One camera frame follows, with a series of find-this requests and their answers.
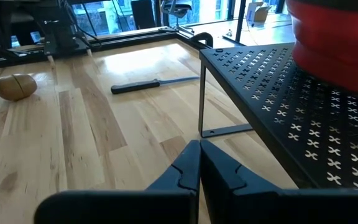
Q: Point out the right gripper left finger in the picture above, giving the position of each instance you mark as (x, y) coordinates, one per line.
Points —
(120, 208)

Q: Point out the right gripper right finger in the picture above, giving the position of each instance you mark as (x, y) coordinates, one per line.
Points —
(275, 210)

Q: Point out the brown toy kiwi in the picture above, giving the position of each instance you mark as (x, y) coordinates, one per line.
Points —
(15, 87)

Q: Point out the red collapsible bowl grey rim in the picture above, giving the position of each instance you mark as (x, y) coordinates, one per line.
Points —
(337, 46)

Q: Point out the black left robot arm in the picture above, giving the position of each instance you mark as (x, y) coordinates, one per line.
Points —
(57, 34)

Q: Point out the black perforated metal stand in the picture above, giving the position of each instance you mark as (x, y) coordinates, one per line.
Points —
(259, 68)

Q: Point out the black standing desk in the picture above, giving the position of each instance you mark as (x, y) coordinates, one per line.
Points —
(239, 21)

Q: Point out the open cardboard box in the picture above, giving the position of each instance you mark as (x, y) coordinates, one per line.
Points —
(258, 12)

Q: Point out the grey office chair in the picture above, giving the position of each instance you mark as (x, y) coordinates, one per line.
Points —
(176, 6)

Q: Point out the black aluminium table frame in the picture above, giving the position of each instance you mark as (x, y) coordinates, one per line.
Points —
(129, 39)

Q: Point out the window with dark frame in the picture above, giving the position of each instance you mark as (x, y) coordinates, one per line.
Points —
(104, 18)

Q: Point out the black arched bracket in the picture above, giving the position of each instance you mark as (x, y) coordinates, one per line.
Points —
(200, 34)

